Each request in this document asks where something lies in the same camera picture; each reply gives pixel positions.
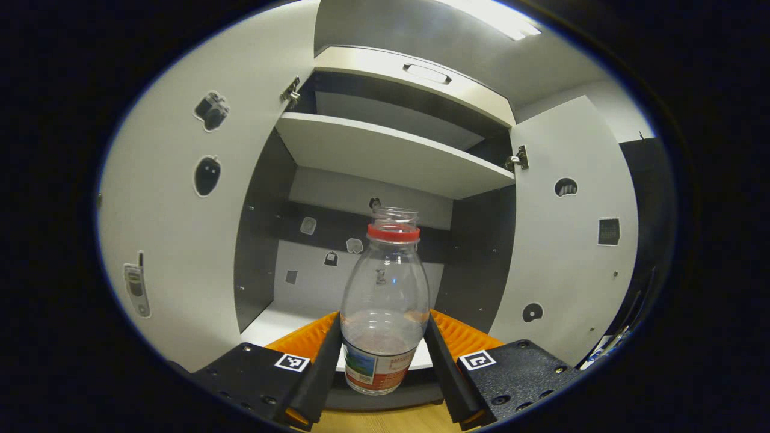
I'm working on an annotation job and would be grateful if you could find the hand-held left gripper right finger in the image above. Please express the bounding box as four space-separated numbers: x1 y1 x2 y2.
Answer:
423 309 581 431

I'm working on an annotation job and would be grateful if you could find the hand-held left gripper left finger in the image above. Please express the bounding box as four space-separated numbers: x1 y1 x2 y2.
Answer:
191 311 343 431

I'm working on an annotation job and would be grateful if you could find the clear plastic bottle red label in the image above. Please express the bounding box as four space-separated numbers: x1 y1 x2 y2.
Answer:
340 207 431 396

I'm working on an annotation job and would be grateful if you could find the white cabinet door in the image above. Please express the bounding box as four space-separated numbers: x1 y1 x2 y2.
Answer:
97 0 319 373
488 95 639 367

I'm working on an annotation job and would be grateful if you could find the white cabinet shelf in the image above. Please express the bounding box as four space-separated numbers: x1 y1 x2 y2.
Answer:
241 302 434 372
276 112 516 200

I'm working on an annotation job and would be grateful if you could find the white cabinet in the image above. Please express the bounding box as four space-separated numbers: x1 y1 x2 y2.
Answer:
233 45 518 413

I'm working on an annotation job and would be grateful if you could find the white blue printed object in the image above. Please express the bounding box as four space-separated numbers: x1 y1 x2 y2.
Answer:
581 325 631 369

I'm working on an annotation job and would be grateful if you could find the long ceiling light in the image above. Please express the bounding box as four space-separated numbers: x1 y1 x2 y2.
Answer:
445 0 542 41

